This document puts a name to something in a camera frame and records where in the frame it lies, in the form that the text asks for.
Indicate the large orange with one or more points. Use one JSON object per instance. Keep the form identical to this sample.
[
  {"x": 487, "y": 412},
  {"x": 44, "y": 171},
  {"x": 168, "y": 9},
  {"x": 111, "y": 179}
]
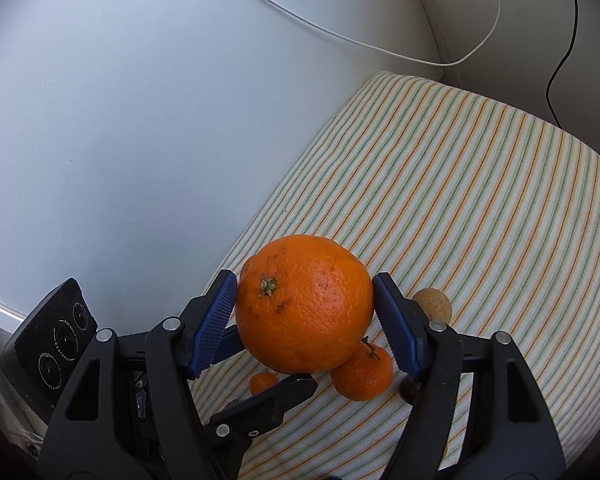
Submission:
[{"x": 305, "y": 305}]

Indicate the dark olive plum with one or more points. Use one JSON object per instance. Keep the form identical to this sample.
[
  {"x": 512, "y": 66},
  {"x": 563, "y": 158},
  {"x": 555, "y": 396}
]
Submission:
[{"x": 407, "y": 391}]

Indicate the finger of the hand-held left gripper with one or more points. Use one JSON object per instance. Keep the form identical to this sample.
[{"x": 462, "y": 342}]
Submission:
[{"x": 265, "y": 402}]

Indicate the small brown kiwi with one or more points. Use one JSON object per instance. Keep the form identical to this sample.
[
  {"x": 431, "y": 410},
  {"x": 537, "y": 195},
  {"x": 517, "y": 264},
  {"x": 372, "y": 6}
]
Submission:
[{"x": 435, "y": 302}]

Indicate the tangerine with stem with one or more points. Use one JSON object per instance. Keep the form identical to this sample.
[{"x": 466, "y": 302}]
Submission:
[{"x": 362, "y": 376}]

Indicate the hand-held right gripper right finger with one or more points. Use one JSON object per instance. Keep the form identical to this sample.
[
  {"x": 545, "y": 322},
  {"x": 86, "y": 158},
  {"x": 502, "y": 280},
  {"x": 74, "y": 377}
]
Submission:
[{"x": 396, "y": 320}]

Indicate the striped cloth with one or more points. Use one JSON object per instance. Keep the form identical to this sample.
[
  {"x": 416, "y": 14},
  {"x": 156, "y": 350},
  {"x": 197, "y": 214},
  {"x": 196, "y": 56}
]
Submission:
[{"x": 480, "y": 210}]

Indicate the small kumquat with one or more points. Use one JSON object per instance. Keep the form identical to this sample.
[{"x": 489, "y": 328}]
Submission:
[{"x": 262, "y": 383}]

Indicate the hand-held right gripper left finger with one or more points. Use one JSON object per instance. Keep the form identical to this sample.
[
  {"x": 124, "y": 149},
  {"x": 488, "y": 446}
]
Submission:
[{"x": 215, "y": 327}]

